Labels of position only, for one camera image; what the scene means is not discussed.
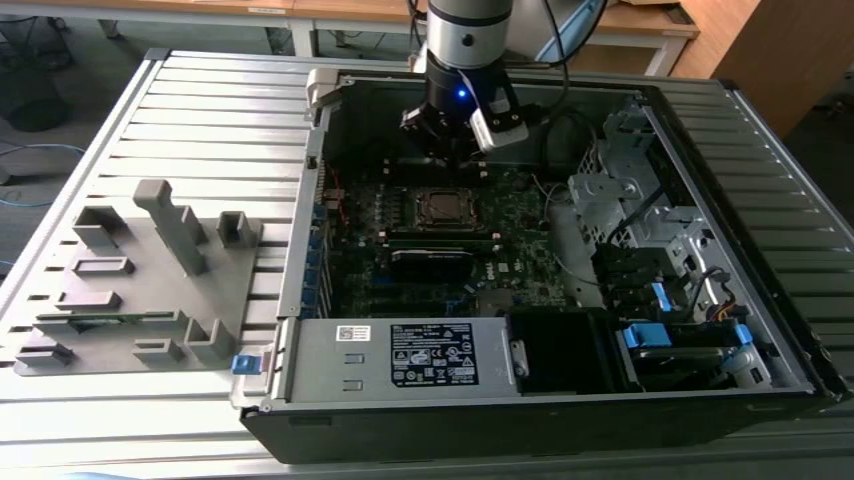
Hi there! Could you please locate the green motherboard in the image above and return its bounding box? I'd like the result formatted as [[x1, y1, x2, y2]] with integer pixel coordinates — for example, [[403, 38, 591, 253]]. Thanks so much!
[[312, 159, 602, 321]]

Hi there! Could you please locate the silver power supply unit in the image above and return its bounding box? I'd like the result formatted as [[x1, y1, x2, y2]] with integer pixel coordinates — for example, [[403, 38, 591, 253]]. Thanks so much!
[[265, 315, 528, 404]]

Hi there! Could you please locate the blue disk carrier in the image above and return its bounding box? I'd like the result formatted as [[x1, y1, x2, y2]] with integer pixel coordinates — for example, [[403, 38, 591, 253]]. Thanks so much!
[[616, 322, 755, 391]]

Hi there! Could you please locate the wooden cabinet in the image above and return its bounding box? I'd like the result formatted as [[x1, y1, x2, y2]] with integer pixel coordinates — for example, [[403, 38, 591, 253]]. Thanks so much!
[[670, 0, 854, 136]]

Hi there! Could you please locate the metal socket cover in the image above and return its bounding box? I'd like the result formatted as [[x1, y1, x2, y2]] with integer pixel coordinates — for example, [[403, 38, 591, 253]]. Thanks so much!
[[416, 188, 481, 231]]

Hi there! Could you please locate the black fan shroud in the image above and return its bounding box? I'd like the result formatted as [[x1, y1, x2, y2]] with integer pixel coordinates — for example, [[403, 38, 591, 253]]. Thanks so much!
[[505, 309, 628, 396]]

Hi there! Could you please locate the dark chipset heatsink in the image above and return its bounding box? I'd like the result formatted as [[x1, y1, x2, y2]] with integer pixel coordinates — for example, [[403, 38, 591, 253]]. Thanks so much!
[[476, 288, 516, 319]]

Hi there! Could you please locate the black graphics card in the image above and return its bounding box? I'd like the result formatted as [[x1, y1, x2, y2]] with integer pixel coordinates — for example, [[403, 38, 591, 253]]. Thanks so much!
[[389, 248, 479, 286]]

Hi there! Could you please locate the black PC case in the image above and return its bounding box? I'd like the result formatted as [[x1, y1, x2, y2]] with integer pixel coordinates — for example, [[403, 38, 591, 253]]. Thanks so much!
[[229, 67, 852, 466]]

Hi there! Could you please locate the grey parts rack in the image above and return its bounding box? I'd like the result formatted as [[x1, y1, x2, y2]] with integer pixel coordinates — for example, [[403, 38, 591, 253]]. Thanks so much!
[[12, 179, 265, 377]]

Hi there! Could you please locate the silver metal drive cage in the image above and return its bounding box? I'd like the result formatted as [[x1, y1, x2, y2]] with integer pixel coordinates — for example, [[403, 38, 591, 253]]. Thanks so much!
[[566, 97, 719, 251]]

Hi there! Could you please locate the green RAM stick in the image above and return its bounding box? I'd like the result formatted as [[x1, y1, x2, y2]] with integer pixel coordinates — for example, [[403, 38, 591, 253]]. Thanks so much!
[[69, 312, 179, 331]]

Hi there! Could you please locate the wooden desk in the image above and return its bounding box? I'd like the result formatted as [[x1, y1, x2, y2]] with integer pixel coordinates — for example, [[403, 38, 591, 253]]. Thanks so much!
[[292, 0, 702, 76], [0, 0, 299, 41]]

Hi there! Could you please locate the CPU socket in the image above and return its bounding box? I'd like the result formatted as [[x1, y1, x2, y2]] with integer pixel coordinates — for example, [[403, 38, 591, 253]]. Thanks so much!
[[412, 185, 488, 232]]

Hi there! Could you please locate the black bin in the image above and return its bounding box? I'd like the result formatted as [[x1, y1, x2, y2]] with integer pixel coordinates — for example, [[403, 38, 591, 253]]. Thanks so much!
[[5, 74, 72, 134]]

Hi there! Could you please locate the silver CPU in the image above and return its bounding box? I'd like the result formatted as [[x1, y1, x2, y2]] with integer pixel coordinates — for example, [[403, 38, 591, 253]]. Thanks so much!
[[429, 193, 468, 222]]

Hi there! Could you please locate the blue floor cable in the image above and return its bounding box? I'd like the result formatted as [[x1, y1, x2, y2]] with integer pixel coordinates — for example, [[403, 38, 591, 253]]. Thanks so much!
[[0, 142, 88, 209]]

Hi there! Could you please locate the grey case handle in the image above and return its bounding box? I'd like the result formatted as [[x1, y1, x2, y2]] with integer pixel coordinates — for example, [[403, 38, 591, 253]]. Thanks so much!
[[304, 68, 345, 121]]

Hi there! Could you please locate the coloured wire bundle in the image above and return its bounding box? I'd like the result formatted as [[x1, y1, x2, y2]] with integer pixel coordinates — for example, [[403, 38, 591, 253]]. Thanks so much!
[[706, 299, 748, 324]]

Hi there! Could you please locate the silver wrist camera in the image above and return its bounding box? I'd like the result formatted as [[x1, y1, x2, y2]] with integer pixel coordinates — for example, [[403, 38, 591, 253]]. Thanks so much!
[[468, 102, 532, 151]]

